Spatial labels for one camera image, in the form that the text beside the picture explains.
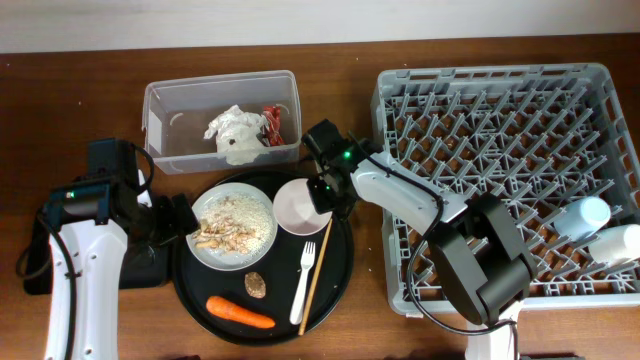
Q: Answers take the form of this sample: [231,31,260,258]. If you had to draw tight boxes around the peanut shell scraps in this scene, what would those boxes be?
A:
[192,197,254,254]

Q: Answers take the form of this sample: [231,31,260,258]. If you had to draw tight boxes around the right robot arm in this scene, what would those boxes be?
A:
[302,120,537,359]

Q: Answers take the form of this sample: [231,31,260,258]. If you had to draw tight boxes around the white plastic fork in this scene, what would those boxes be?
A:
[289,241,315,325]

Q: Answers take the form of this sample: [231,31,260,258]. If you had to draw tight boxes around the white rice pile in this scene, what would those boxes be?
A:
[200,192,274,255]

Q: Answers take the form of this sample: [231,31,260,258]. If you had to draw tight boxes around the brown walnut shell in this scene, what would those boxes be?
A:
[244,272,267,299]

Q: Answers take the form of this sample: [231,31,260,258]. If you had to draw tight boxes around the pink bowl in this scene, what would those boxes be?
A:
[273,178,332,236]

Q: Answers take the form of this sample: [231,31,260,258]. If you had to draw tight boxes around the wooden chopstick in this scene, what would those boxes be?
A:
[298,218,333,336]

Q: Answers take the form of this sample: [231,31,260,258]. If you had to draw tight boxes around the red snack wrapper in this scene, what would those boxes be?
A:
[263,106,284,146]

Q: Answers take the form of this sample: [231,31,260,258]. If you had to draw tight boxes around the clear plastic bin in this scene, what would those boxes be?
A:
[142,70,301,175]

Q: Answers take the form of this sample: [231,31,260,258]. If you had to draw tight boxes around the black rectangular tray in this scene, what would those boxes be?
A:
[23,219,172,295]

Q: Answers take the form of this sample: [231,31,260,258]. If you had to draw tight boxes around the light blue cup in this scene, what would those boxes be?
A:
[553,196,611,241]

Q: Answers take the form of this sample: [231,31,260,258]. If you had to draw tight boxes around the orange carrot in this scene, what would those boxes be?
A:
[206,296,276,329]

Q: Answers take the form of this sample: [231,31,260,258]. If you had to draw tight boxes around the white cup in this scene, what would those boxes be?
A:
[588,224,640,266]

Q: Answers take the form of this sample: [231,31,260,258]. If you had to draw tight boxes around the round black tray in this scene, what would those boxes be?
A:
[171,169,356,347]

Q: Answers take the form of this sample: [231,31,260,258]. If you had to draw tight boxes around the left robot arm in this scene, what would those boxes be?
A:
[37,138,199,359]

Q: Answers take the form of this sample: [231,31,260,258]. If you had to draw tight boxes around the white tissue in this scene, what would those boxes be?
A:
[203,118,224,140]
[213,105,267,166]

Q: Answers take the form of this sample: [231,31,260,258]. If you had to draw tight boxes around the grey plate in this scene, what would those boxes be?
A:
[186,182,278,271]

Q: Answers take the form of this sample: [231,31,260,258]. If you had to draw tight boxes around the grey dishwasher rack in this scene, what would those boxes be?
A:
[371,63,639,310]

